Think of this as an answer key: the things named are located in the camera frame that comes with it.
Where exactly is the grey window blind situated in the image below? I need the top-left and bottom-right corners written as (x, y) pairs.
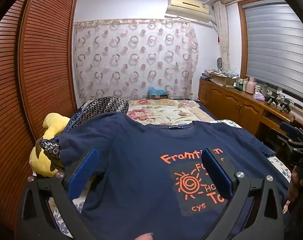
top-left (244, 0), bottom-right (303, 98)

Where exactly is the yellow plush toy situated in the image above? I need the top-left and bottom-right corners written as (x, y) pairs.
top-left (29, 113), bottom-right (72, 178)

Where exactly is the beige air conditioner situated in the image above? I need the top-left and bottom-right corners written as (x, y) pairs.
top-left (166, 0), bottom-right (215, 25)

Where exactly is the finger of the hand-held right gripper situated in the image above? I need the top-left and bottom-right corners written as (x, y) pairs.
top-left (269, 128), bottom-right (295, 153)
top-left (280, 121), bottom-right (303, 137)

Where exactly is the person's left hand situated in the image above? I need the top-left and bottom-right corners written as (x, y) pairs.
top-left (136, 232), bottom-right (155, 240)

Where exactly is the sheer ring-patterned curtain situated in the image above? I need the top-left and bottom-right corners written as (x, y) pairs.
top-left (73, 19), bottom-right (199, 101)

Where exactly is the navy printed t-shirt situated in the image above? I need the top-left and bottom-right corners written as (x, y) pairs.
top-left (58, 112), bottom-right (290, 240)

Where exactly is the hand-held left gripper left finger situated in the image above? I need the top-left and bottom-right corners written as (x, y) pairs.
top-left (18, 147), bottom-right (100, 240)

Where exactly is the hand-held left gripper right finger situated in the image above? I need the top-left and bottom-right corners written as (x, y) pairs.
top-left (201, 150), bottom-right (285, 240)

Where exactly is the beige patterned curtain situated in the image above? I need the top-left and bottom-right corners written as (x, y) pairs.
top-left (213, 1), bottom-right (231, 74)

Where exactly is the person's right hand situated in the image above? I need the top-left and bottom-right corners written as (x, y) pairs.
top-left (284, 166), bottom-right (303, 214)

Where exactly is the pile of small packets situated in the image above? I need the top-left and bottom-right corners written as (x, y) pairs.
top-left (202, 68), bottom-right (240, 81)

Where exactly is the wooden cabinet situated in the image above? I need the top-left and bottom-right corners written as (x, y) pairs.
top-left (198, 78), bottom-right (303, 153)

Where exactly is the blue floral white quilt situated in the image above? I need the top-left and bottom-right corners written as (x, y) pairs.
top-left (48, 119), bottom-right (292, 240)

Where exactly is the rose floral blanket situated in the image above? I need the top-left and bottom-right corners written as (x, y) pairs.
top-left (126, 99), bottom-right (204, 126)

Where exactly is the blue plastic bag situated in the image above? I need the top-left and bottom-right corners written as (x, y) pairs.
top-left (148, 86), bottom-right (168, 96)

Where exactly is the dark ring-patterned pillow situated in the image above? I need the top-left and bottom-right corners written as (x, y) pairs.
top-left (39, 96), bottom-right (129, 160)

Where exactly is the wooden louvered wardrobe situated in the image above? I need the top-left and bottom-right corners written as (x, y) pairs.
top-left (0, 0), bottom-right (79, 228)

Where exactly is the pink bottle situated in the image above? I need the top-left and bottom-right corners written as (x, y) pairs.
top-left (246, 77), bottom-right (257, 93)

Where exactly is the cardboard box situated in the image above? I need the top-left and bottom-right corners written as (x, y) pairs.
top-left (211, 75), bottom-right (236, 87)

